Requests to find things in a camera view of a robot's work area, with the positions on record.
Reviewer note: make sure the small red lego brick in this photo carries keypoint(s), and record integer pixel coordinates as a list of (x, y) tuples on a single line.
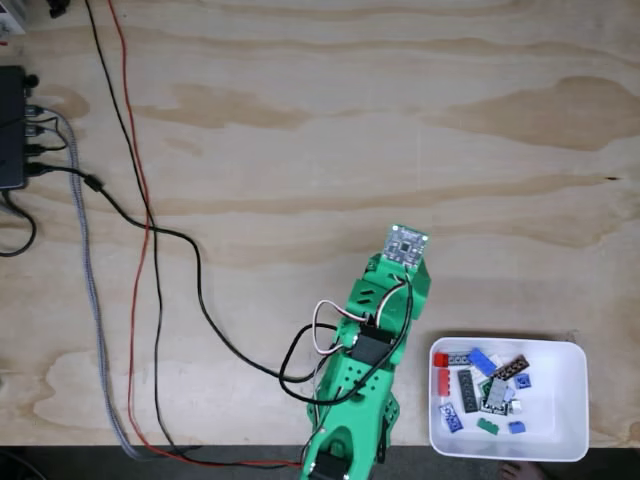
[(441, 359)]

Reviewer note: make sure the dark grey long lego brick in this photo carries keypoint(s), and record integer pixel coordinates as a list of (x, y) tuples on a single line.
[(468, 391)]

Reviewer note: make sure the person's foot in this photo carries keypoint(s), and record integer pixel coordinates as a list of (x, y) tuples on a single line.
[(517, 472)]

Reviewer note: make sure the camera circuit board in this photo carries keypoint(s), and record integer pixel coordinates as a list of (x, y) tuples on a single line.
[(406, 246)]

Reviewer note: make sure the green square lego brick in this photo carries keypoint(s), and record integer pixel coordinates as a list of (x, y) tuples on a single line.
[(483, 387)]

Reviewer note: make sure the brown long lego brick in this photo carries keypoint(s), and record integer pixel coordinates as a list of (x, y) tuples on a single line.
[(510, 369)]

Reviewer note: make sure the red two-by-four lego brick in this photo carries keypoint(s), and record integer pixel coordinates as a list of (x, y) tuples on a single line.
[(443, 382)]

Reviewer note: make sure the white plastic bin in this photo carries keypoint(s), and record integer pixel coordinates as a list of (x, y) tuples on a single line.
[(550, 435)]

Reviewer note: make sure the black round connector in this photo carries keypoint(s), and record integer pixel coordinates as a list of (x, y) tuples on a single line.
[(31, 81)]

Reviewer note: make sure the light grey two-by-four lego brick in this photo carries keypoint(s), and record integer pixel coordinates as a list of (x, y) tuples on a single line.
[(497, 392), (457, 360)]

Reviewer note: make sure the small black object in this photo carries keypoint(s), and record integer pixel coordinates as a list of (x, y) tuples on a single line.
[(59, 7)]

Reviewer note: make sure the white box device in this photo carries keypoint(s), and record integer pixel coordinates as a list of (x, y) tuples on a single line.
[(10, 15)]

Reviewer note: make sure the dark grey USB hub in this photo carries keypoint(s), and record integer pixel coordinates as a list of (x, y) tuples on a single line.
[(10, 125)]

